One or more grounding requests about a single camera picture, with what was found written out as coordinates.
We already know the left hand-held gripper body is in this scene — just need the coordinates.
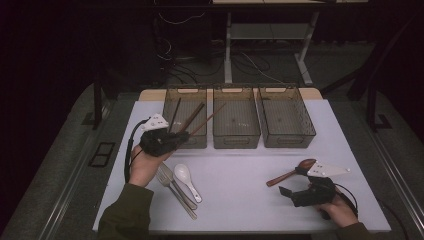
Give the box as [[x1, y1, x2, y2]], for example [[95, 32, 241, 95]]
[[138, 113, 184, 158]]

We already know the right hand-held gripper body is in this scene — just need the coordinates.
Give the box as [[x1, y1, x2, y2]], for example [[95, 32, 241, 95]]
[[289, 160, 352, 221]]

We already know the transparent grey plastic bin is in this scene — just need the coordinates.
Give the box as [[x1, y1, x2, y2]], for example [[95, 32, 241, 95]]
[[256, 86, 317, 149], [212, 86, 262, 150], [158, 87, 208, 150]]

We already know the brown wooden spoon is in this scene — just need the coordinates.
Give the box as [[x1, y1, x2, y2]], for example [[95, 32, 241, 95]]
[[265, 158, 318, 188]]

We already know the black chopstick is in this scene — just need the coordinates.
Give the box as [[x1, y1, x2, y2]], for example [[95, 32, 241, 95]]
[[168, 97, 182, 134]]

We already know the metal fork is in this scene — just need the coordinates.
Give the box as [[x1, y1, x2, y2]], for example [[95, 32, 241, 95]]
[[156, 172, 198, 220], [161, 162, 198, 211]]

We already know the white ceramic spoon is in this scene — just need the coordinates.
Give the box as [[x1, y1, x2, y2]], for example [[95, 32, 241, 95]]
[[173, 163, 203, 204]]

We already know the person's left hand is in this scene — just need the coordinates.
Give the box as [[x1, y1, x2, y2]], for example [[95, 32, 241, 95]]
[[128, 144, 174, 188]]

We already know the person's right hand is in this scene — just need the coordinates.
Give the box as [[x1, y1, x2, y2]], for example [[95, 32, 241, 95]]
[[313, 193, 360, 228]]

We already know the black upright stand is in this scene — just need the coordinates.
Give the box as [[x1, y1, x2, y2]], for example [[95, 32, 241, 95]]
[[364, 76, 393, 133], [83, 74, 111, 131]]

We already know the black slanted stand leg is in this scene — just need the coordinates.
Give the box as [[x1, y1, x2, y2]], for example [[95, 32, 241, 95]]
[[321, 13, 424, 101]]

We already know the left hand-held gripper black cable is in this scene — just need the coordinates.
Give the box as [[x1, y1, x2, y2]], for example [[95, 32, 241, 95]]
[[123, 118, 150, 184]]

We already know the hand-held gripper black cable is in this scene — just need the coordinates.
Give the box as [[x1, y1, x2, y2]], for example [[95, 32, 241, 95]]
[[334, 183, 360, 215], [123, 118, 150, 184]]

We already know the right hand-held gripper black cable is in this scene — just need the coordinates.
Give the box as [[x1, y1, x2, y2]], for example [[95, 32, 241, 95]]
[[334, 183, 360, 215]]

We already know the tangle of black floor cables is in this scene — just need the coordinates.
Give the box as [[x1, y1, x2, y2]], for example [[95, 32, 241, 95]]
[[154, 36, 272, 86]]

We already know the white floor cable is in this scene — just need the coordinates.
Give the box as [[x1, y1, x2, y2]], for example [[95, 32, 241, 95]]
[[239, 51, 285, 84]]

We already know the hanging white cable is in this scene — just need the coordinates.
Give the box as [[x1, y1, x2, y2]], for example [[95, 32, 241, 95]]
[[157, 12, 206, 26]]

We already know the white metal desk frame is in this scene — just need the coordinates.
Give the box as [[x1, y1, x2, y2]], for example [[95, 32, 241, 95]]
[[223, 11, 320, 87]]

